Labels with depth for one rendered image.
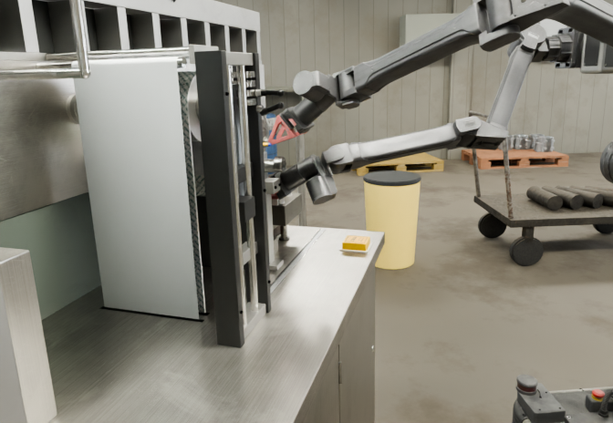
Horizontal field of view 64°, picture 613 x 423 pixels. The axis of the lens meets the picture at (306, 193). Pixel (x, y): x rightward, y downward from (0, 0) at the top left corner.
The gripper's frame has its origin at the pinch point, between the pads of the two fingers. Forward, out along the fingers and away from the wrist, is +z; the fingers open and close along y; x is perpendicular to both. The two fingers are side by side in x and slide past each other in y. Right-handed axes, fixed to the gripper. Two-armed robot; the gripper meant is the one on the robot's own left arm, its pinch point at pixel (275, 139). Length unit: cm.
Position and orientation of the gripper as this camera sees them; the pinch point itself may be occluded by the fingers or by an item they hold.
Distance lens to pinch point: 128.6
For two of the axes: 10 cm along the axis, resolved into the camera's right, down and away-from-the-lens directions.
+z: -7.2, 5.8, 3.8
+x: -6.3, -7.8, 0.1
